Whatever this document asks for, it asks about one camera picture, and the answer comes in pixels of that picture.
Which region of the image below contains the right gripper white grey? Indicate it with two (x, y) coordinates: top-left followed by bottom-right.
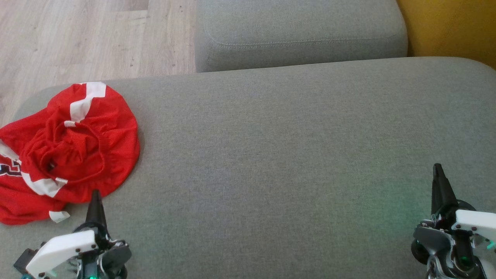
(411, 163), (496, 279)

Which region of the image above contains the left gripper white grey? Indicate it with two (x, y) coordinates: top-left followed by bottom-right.
(24, 189), (133, 279)

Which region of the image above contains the yellow sofa backrest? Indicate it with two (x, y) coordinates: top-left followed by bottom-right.
(396, 0), (496, 70)

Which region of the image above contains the large grey sofa seat cushion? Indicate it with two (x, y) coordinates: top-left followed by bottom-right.
(0, 57), (496, 279)

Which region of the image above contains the medium grey sofa seat cushion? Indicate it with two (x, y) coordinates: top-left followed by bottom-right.
(194, 0), (408, 73)

